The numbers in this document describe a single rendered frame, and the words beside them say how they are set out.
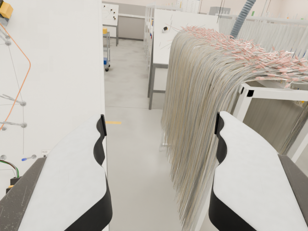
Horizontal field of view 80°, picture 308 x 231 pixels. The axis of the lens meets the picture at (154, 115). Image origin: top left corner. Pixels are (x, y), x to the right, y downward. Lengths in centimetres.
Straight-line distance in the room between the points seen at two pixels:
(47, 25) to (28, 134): 39
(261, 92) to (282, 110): 37
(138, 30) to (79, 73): 1076
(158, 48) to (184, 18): 77
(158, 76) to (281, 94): 264
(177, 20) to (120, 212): 312
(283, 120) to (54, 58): 103
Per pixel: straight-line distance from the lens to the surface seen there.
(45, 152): 73
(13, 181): 68
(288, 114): 106
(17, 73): 79
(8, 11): 79
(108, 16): 947
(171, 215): 197
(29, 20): 85
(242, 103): 72
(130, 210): 195
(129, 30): 1147
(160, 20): 365
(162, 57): 328
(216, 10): 716
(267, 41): 394
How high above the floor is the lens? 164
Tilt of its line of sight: 30 degrees down
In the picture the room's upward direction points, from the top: 7 degrees clockwise
